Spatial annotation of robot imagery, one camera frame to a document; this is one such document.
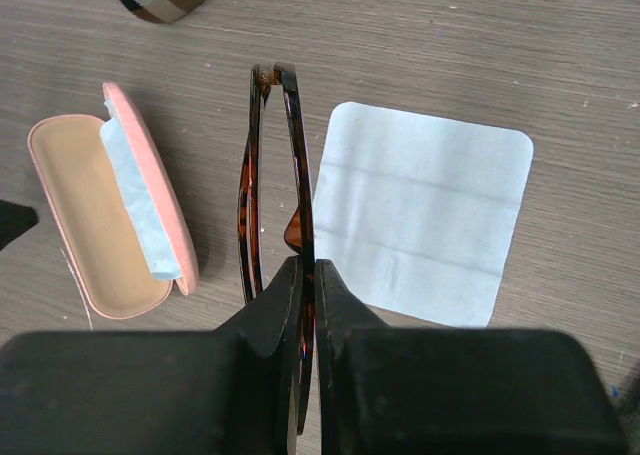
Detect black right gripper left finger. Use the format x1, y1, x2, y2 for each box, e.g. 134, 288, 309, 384
1, 257, 303, 454

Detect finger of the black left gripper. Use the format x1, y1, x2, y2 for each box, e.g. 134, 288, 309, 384
0, 200, 38, 250

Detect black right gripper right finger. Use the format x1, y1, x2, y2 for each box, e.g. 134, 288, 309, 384
315, 260, 628, 454

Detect pink glasses case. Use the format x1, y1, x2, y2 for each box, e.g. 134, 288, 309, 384
28, 82, 199, 320

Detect light blue cloth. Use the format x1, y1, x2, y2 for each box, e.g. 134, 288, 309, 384
100, 99, 182, 281
313, 102, 534, 328

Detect tortoiseshell brown sunglasses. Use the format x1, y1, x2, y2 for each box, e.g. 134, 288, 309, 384
237, 62, 315, 435

